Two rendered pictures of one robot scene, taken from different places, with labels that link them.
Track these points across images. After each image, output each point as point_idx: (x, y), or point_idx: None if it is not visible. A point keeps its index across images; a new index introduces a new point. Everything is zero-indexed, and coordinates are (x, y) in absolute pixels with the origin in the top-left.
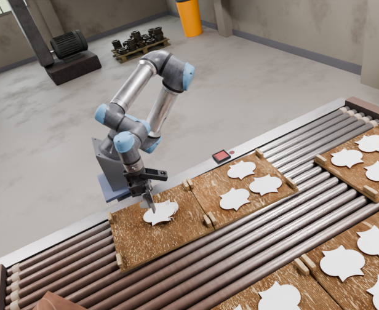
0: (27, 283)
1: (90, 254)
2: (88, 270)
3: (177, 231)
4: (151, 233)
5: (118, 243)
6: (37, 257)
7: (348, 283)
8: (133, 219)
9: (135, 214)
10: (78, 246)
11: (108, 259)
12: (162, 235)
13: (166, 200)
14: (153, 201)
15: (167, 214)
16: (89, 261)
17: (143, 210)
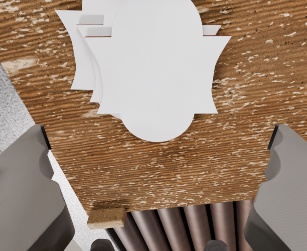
0: None
1: (196, 235)
2: (233, 233)
3: (285, 0)
4: (224, 114)
5: (209, 197)
6: None
7: None
8: (132, 162)
9: (108, 155)
10: (160, 250)
11: (230, 206)
12: (260, 73)
13: (59, 30)
14: (293, 166)
15: (183, 39)
16: (209, 231)
17: (98, 130)
